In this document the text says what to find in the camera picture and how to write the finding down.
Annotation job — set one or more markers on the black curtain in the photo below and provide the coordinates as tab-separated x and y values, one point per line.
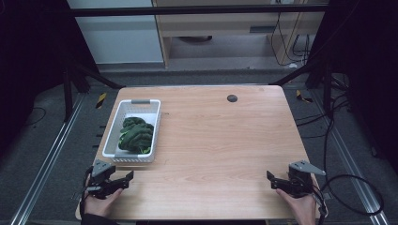
369	78
28	62

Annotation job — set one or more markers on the white cabinet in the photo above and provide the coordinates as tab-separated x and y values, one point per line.
119	37

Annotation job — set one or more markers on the person's left hand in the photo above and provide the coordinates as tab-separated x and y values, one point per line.
101	205

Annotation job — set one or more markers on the dark green cloth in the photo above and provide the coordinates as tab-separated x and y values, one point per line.
137	136

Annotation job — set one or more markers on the white plastic basket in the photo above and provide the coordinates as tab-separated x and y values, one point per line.
131	108

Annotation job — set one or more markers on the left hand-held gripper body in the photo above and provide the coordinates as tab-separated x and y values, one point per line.
101	170

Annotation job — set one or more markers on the black horizontal bar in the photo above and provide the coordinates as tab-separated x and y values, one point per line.
187	10

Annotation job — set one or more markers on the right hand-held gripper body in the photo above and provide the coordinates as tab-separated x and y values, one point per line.
300	182

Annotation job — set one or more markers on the yellow black striped tape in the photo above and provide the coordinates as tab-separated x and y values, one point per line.
303	97
100	100

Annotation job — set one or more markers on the light wooden desk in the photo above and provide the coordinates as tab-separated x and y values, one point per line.
219	26

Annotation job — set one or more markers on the person's right hand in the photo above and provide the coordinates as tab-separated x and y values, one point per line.
302	209

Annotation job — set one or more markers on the black metal stand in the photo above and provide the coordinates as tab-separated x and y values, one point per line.
67	93
327	90

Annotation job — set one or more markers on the round dark table grommet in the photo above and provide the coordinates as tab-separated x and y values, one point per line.
232	98

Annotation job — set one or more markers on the metal floor rail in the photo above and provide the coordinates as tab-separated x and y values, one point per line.
47	162
356	175

